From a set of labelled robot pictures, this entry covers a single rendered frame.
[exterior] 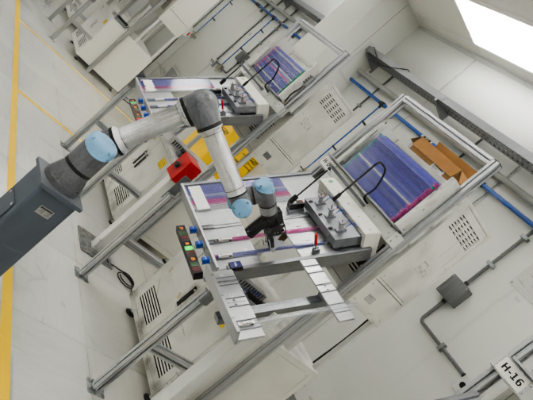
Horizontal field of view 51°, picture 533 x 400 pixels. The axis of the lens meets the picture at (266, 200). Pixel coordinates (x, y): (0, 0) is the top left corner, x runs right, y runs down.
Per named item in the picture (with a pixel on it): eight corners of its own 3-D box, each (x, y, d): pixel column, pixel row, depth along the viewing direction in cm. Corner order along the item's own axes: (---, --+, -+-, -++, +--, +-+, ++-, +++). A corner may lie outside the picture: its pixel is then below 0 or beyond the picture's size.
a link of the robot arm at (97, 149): (63, 155, 194) (91, 130, 192) (74, 149, 207) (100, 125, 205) (88, 181, 196) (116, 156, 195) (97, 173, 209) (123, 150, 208)
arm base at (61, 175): (45, 182, 191) (66, 164, 190) (42, 160, 203) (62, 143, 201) (78, 205, 201) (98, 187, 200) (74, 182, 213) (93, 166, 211)
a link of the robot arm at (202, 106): (210, 87, 192) (260, 213, 205) (211, 86, 203) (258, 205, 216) (179, 99, 193) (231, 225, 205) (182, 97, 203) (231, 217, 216)
